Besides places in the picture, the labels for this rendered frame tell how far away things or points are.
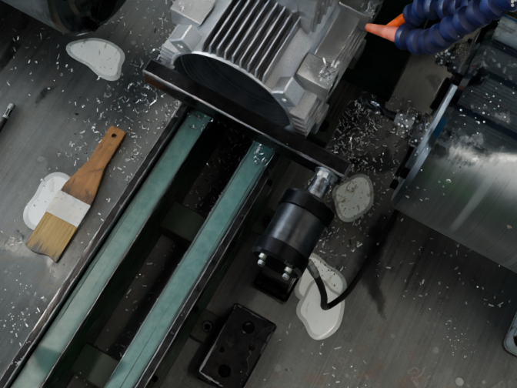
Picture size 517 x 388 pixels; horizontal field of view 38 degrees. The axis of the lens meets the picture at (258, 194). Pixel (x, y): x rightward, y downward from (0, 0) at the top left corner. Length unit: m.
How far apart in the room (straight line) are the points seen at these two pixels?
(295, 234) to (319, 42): 0.21
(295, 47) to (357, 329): 0.39
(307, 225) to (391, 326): 0.28
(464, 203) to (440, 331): 0.31
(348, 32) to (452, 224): 0.24
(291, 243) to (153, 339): 0.21
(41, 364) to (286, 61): 0.43
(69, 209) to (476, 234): 0.54
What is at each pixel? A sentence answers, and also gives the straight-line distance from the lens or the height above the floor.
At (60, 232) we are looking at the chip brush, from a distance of 1.04.
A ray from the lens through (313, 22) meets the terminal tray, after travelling 0.82.
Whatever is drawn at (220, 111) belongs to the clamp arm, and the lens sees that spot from 0.84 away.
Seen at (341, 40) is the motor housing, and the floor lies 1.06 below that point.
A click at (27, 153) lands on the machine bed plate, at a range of 1.10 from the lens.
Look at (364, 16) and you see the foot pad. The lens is 0.86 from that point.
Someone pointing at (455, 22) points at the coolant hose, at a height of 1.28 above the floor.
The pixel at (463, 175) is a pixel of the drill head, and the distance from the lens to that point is 0.75.
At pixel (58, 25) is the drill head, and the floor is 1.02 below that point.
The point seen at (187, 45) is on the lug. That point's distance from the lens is 0.81.
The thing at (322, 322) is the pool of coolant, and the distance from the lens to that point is 1.01.
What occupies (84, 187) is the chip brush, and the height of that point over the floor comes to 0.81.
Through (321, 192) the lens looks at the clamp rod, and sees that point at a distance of 0.81.
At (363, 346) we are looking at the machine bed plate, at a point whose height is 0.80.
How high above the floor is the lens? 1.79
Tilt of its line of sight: 71 degrees down
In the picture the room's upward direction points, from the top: 8 degrees clockwise
